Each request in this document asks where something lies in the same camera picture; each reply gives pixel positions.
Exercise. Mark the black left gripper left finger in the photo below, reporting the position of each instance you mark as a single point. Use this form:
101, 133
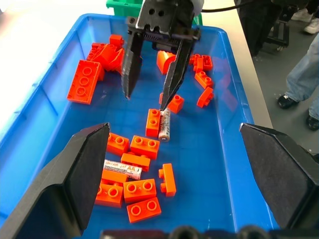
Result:
62, 179

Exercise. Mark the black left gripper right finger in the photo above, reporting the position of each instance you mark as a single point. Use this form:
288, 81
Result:
284, 171

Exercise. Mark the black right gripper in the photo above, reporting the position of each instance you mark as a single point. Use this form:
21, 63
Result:
164, 22

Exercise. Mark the silver AA battery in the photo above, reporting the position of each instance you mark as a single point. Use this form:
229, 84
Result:
164, 125

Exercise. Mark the green plastic bin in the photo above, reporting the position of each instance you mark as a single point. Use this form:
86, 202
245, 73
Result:
124, 8

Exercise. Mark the blue plastic bin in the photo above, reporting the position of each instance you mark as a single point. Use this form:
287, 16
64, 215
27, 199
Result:
199, 161

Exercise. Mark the orange arch brick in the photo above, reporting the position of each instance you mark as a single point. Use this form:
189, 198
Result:
163, 59

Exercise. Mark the small orange square brick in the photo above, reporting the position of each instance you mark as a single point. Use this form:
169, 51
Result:
116, 40
177, 102

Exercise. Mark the orange slope brick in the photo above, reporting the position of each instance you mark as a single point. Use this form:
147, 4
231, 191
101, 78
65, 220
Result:
112, 59

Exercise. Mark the orange two-stud brick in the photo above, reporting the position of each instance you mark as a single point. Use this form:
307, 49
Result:
205, 97
152, 123
117, 144
145, 147
135, 161
111, 195
204, 79
168, 180
113, 176
144, 210
139, 191

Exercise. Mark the black sneaker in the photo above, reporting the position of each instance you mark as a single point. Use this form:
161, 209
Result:
313, 123
286, 101

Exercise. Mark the white AA battery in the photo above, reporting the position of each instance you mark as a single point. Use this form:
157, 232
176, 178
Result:
124, 169

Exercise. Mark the large orange eight-stud brick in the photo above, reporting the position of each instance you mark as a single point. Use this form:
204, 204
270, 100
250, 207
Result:
84, 81

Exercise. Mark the person in blue jeans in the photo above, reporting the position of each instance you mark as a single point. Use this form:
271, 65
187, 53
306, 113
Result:
301, 74

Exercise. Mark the black wheeled stand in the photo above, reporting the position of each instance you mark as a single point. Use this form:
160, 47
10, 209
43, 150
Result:
256, 25

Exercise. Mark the white sneaker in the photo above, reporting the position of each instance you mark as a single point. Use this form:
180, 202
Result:
301, 15
312, 26

